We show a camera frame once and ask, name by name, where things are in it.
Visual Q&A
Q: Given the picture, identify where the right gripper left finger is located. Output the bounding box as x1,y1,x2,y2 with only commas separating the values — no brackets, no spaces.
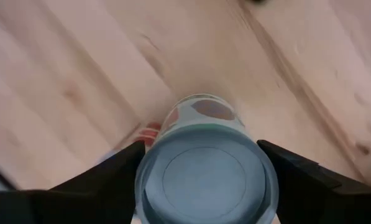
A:
0,140,146,224

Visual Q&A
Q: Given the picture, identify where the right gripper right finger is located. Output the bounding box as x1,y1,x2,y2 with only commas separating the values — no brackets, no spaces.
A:
257,139,371,224

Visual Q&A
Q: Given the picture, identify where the tin can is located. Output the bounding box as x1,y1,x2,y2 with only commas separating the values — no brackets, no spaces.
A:
134,93,280,224

